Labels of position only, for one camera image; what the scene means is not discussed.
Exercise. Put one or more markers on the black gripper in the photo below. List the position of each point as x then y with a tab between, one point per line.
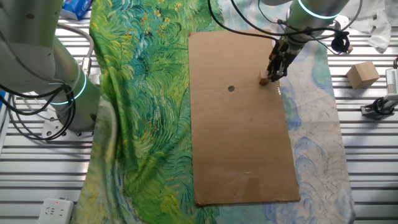
285	51

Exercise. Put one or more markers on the small wooden cube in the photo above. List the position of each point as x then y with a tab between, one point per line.
263	77

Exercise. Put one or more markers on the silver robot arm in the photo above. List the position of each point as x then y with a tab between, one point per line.
31	62

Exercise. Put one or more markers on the tiny wooden cube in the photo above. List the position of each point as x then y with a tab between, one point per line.
351	49

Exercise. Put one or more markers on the brown cardboard sheet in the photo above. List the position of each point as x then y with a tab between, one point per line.
239	140

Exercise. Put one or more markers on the large wooden cube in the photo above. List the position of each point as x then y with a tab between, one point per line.
362	76

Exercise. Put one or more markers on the white plastic bag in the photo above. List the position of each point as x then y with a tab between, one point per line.
376	28

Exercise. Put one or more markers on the painted landscape print cloth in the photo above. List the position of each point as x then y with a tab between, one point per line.
140	93

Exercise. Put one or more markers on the blue tissue pack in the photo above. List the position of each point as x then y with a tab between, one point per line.
76	9

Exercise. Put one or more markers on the white power strip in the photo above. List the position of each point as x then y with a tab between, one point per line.
56	213

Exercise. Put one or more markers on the wrist camera mounting bracket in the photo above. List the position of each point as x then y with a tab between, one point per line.
337	23

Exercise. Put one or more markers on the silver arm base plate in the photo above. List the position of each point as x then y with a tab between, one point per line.
49	130

